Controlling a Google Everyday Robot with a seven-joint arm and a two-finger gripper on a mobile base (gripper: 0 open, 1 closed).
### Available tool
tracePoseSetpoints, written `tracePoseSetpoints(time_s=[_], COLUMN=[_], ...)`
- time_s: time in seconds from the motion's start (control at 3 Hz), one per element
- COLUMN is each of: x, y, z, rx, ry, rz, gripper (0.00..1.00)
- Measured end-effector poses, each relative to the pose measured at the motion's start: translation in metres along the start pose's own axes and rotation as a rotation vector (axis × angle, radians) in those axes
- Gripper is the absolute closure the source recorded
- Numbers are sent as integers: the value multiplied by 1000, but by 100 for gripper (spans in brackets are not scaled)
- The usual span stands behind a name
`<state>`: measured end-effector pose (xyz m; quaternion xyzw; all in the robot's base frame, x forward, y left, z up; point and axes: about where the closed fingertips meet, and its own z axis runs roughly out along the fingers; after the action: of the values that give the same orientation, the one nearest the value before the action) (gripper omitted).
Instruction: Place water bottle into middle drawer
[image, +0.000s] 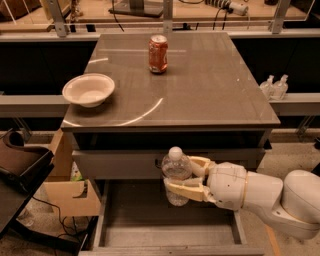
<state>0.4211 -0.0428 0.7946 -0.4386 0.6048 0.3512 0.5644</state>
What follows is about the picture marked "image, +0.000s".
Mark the clear sanitizer bottle right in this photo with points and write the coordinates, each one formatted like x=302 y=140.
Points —
x=279 y=88

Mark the red soda can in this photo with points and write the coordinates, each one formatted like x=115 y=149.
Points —
x=158 y=54

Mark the dark brown chair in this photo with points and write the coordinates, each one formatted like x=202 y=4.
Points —
x=23 y=169

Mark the grey upper drawer with handle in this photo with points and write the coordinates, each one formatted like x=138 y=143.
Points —
x=146 y=164

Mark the clear sanitizer bottle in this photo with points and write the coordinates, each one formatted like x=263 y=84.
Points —
x=267 y=87
x=279 y=88

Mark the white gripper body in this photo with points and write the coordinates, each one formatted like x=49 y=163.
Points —
x=227 y=185

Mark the clear sanitizer bottle left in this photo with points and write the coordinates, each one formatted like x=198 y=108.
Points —
x=267 y=87

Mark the grey metal drawer cabinet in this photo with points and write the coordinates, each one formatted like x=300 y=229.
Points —
x=206 y=100

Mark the clear plastic water bottle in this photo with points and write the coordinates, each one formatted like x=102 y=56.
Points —
x=176 y=165

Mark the white power strip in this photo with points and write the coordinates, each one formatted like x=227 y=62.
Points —
x=229 y=5

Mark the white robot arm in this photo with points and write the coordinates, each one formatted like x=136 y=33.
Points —
x=290 y=205

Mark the cardboard box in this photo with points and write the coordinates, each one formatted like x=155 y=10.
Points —
x=74 y=196

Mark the white paper bowl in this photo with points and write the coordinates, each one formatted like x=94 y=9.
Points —
x=88 y=90

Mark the open grey middle drawer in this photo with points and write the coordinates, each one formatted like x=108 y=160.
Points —
x=137 y=220

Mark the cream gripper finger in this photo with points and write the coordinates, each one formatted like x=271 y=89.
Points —
x=193 y=189
x=201 y=165

